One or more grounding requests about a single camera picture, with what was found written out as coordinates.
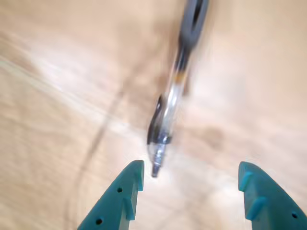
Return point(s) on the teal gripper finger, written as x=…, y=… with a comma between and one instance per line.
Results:
x=112, y=206
x=273, y=206

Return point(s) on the black pen with orange band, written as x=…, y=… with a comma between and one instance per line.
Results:
x=171, y=100

